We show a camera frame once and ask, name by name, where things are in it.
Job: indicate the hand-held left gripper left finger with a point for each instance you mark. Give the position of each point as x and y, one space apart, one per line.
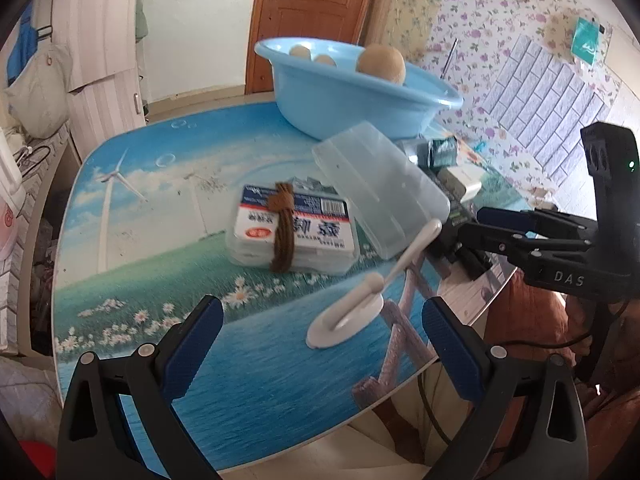
192 345

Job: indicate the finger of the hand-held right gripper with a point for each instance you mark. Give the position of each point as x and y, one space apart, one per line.
505 217
500 241

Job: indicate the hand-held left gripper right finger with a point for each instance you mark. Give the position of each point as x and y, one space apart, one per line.
452 350

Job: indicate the white power adapter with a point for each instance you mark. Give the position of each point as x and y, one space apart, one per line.
462 177

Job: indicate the dark green packet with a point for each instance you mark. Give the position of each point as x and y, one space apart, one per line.
442 152

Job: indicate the white suction hook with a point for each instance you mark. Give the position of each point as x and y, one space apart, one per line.
345 322

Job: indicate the large clear plastic box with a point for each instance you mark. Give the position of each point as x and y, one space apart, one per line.
380 185

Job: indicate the beige plush toy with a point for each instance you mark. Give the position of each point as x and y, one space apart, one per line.
380 62

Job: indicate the light blue plastic basin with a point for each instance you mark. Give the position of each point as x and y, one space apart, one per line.
325 105

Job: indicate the brown cloth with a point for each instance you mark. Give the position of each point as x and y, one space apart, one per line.
540 320

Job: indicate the brown hair band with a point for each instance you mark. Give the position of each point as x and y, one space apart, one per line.
282 240

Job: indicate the labelled clear plastic box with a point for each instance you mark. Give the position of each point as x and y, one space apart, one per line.
320 230

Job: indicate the grey quilt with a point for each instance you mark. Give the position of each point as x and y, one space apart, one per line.
25 390

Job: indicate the brick pattern counter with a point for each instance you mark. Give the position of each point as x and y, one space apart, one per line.
22 255

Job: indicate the red cloth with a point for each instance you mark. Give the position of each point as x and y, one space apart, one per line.
35 460

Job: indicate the pink kitchen appliance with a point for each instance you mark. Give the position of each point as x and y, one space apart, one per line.
7 230

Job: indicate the brown wooden door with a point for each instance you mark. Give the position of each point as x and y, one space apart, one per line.
320 0

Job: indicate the grey tote bag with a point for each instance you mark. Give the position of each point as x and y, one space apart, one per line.
40 95

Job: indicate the light wooden wardrobe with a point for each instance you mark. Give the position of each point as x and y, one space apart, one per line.
100 35

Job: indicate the green quilted jacket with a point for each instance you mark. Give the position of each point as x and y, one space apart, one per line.
141 20

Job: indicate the blue apron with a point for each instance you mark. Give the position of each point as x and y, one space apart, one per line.
22 45

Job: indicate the teal wall card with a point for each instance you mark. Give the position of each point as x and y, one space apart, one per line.
587 42

